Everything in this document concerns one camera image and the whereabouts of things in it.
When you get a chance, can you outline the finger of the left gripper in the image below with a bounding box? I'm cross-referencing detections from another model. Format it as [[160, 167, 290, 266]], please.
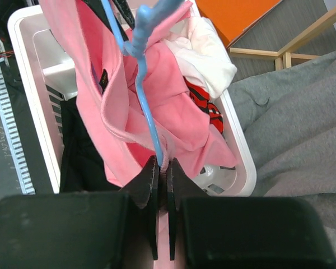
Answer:
[[113, 0, 135, 30]]

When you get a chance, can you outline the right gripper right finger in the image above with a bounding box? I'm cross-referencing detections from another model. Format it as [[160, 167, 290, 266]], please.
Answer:
[[166, 158, 208, 261]]

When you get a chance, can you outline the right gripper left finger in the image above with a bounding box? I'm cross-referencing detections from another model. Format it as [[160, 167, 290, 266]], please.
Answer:
[[120, 156, 160, 261]]

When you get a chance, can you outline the light blue wire hanger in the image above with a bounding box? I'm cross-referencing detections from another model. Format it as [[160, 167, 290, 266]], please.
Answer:
[[101, 1, 182, 166]]

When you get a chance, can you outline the pink t shirt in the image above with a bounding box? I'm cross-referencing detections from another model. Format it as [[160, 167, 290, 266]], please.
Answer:
[[38, 0, 239, 269]]

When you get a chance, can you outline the black garment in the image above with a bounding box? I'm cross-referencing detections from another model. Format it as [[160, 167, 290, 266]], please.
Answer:
[[59, 98, 120, 193]]

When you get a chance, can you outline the red printed garment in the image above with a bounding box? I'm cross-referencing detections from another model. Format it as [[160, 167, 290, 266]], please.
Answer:
[[184, 77, 224, 134]]

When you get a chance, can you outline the white garment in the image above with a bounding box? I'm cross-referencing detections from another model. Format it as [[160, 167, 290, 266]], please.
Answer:
[[163, 16, 237, 100]]

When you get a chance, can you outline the white laundry basket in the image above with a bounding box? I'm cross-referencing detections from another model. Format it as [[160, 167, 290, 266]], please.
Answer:
[[7, 5, 256, 196]]

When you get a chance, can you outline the orange binder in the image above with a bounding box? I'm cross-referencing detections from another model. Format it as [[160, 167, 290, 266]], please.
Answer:
[[196, 0, 280, 48]]

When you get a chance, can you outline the grey sweatshirt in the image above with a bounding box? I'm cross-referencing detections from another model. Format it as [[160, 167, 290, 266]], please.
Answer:
[[228, 51, 336, 253]]

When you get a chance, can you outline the wooden clothes rack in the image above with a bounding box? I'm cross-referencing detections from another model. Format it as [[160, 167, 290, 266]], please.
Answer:
[[228, 6, 336, 70]]

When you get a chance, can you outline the slotted cable duct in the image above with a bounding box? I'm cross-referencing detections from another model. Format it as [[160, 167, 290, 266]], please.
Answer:
[[0, 59, 35, 195]]

